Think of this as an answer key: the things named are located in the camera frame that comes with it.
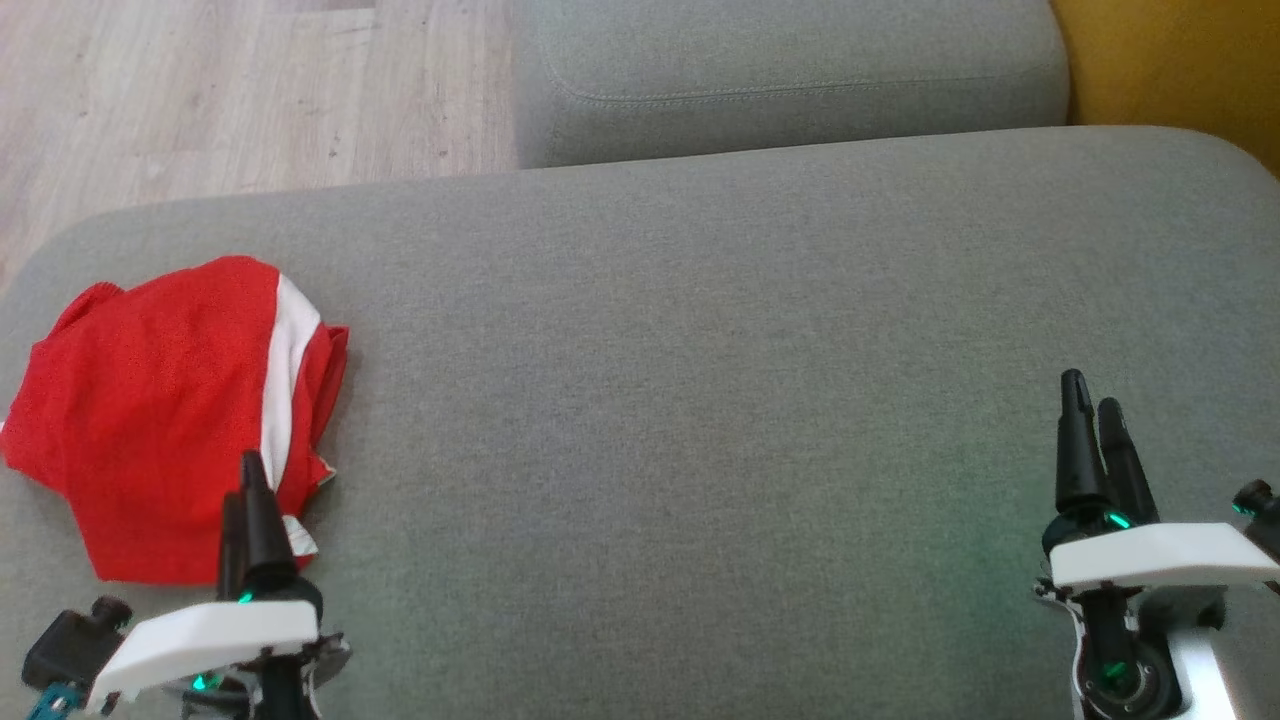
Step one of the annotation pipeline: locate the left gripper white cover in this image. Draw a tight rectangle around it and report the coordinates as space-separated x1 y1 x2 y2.
85 450 353 720

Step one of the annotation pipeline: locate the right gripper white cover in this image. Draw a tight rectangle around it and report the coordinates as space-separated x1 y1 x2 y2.
1035 369 1280 720

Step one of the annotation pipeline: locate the red basketball jersey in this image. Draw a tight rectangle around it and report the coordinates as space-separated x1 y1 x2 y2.
0 255 301 586

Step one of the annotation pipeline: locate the yellow sofa backrest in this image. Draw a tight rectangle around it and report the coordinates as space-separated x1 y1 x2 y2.
1048 0 1280 179

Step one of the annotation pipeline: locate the grey sofa seat cushion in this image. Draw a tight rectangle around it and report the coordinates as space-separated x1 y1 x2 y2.
512 0 1071 169

